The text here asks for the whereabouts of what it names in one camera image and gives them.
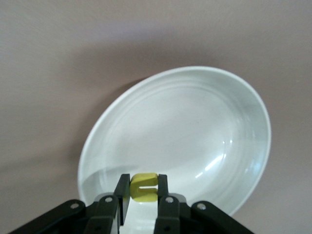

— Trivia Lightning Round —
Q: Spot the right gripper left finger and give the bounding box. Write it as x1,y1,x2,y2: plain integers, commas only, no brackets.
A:
9,173,132,234

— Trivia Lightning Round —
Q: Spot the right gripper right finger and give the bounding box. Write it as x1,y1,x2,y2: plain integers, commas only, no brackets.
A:
155,174,255,234

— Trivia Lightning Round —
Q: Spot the yellow letter u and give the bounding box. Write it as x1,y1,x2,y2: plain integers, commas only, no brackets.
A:
130,172,159,204

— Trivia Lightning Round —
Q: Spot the beige brown plate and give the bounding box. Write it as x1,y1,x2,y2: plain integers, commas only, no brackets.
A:
77,65,272,217

